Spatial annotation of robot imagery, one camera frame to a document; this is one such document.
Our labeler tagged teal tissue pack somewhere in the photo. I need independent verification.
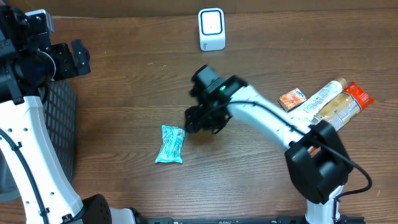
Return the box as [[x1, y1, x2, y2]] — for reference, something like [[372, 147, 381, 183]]
[[155, 124, 185, 164]]

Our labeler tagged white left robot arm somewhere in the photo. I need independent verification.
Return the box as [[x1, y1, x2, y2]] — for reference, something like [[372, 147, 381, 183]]
[[1, 5, 139, 224]]

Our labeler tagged orange spaghetti pasta package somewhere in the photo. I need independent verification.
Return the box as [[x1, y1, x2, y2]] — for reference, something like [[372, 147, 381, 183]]
[[307, 81, 376, 155]]

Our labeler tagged grey plastic shopping basket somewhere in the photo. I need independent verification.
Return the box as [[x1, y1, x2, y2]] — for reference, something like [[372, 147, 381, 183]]
[[1, 80, 77, 202]]

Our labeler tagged orange tissue pack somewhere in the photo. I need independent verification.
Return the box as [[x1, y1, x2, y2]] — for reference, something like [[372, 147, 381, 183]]
[[278, 88, 307, 111]]

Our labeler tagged white tube with gold cap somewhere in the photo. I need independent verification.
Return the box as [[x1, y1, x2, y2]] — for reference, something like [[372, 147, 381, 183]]
[[289, 78, 348, 122]]

